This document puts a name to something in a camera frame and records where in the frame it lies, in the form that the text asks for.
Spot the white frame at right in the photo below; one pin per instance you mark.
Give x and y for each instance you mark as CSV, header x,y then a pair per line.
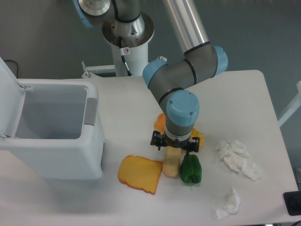
x,y
291,108

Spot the large crumpled white tissue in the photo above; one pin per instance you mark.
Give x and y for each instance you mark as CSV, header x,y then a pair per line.
x,y
236,157

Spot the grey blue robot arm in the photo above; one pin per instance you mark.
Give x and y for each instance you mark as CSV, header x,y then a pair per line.
x,y
168,83

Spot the green bell pepper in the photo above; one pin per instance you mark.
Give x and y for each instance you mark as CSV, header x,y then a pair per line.
x,y
191,170

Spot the yellow toast slice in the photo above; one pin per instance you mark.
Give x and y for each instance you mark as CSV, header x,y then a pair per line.
x,y
140,173

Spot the white open trash bin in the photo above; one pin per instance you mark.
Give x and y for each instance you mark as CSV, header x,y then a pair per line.
x,y
52,125

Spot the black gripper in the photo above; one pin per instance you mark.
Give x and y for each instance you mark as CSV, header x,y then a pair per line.
x,y
162,140

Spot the pale oblong bread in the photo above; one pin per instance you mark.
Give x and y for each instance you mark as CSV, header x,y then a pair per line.
x,y
171,161

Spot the round orange bread roll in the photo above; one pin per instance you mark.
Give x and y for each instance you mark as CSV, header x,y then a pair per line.
x,y
160,122

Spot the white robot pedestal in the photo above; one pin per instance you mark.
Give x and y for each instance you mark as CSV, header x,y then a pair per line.
x,y
129,45

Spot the small crumpled white tissue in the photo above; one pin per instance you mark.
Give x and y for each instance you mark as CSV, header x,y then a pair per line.
x,y
230,207

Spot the yellow bell pepper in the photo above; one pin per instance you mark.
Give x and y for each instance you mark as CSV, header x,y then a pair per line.
x,y
196,133

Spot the black device at edge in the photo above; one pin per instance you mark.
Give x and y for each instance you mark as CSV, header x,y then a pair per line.
x,y
293,202

